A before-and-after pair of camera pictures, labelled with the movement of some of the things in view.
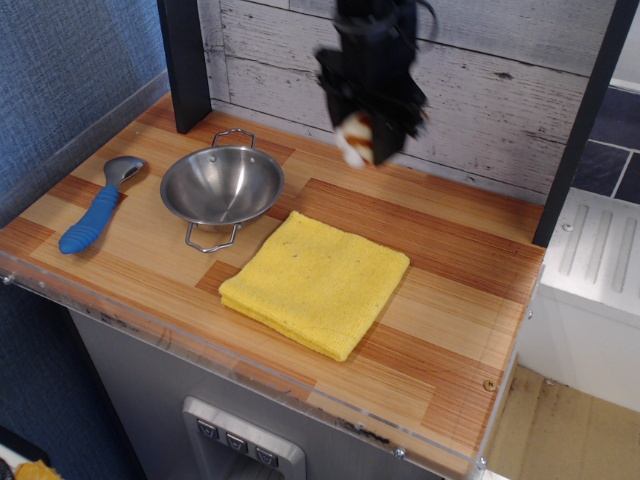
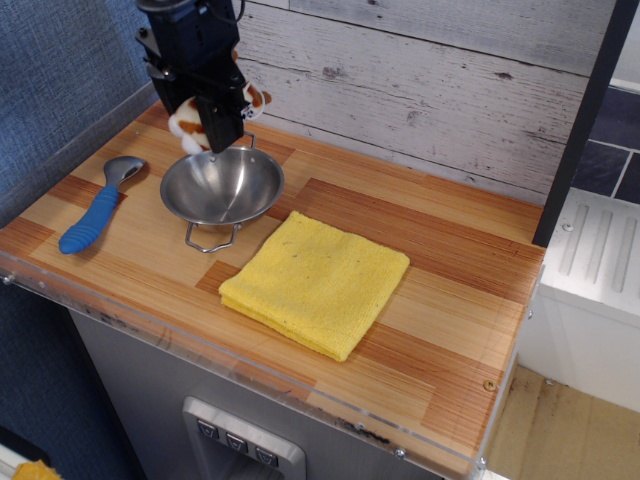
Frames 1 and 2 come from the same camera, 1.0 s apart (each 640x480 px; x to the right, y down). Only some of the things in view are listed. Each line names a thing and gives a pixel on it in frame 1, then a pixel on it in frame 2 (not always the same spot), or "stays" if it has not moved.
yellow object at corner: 35,470 stays
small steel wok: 218,188 stays
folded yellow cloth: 319,285 stays
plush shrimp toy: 354,140 to 185,121
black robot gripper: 371,68 to 190,51
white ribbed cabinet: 582,331 stays
